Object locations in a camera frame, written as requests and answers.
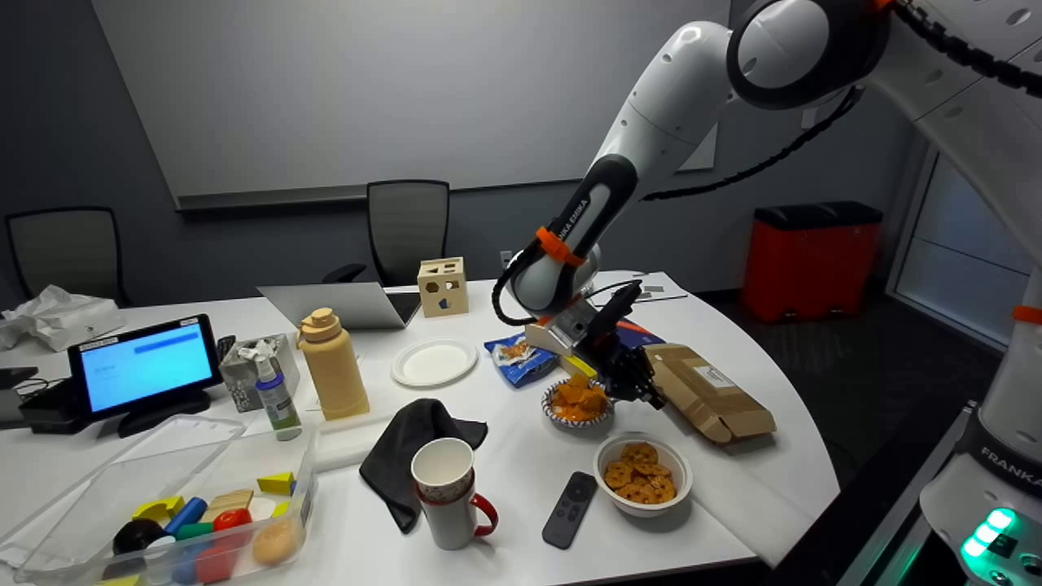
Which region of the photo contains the grey laptop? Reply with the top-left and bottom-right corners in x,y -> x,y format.
264,282 -> 421,331

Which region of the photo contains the white mug red handle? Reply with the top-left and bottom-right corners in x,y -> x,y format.
409,437 -> 499,549

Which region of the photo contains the red trash bin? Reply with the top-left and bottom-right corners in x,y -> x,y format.
743,203 -> 881,322

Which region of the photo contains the white round lid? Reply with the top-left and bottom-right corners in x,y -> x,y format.
391,338 -> 475,389

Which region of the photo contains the black remote control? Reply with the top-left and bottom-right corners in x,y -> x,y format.
540,472 -> 598,549

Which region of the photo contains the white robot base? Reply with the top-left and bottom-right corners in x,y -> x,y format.
841,271 -> 1042,586

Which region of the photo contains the white bowl of chips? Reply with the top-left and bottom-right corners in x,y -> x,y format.
592,431 -> 692,520

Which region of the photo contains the crumpled white plastic bag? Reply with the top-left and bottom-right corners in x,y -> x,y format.
0,282 -> 124,353

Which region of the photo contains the black tablet with screen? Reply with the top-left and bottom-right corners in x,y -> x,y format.
67,313 -> 217,419

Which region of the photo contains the blue snack packet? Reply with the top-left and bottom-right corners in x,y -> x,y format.
484,336 -> 558,386

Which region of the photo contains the cream plastic bottle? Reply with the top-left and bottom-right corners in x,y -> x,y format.
298,306 -> 370,419

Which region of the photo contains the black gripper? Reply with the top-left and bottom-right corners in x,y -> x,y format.
563,282 -> 667,411

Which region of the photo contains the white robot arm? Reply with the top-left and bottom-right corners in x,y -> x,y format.
495,0 -> 1042,404

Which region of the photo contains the black cloth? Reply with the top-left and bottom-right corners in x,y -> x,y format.
357,401 -> 489,533

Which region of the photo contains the blue book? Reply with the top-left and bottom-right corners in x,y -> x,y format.
615,320 -> 662,347

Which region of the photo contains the grey office chair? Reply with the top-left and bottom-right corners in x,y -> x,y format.
364,178 -> 450,286

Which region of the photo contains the wooden shape sorter cube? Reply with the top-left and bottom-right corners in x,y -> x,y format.
417,257 -> 468,317

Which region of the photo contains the small spray bottle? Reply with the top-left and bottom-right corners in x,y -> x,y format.
255,343 -> 298,439

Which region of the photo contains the black office chair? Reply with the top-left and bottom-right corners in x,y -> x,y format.
5,206 -> 126,303

